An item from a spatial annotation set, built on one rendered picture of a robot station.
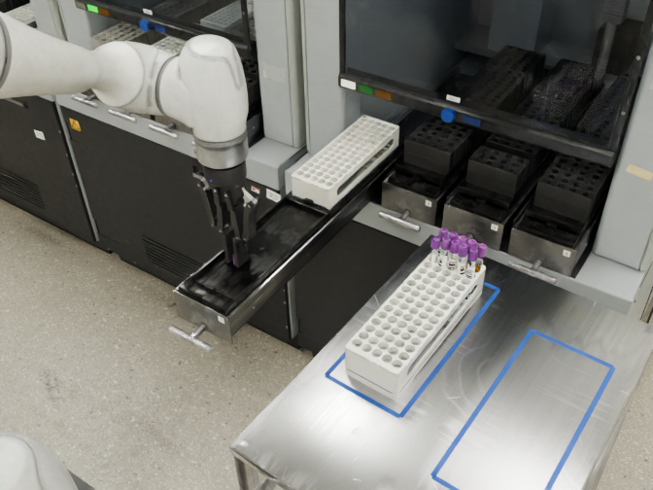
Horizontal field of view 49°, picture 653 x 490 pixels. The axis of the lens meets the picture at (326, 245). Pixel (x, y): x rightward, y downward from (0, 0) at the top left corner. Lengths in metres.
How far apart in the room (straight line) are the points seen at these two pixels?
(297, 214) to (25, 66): 0.82
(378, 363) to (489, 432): 0.19
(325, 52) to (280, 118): 0.25
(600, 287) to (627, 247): 0.10
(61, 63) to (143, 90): 0.35
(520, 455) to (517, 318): 0.28
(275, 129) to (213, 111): 0.71
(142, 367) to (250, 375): 0.34
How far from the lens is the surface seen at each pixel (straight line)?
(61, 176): 2.58
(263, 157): 1.82
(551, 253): 1.50
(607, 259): 1.59
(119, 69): 1.19
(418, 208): 1.58
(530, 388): 1.19
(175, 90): 1.17
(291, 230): 1.47
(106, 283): 2.66
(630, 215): 1.51
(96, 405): 2.29
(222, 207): 1.32
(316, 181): 1.50
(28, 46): 0.83
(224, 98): 1.15
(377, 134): 1.66
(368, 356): 1.12
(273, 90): 1.79
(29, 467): 0.98
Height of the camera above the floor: 1.73
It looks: 40 degrees down
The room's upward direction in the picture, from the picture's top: 2 degrees counter-clockwise
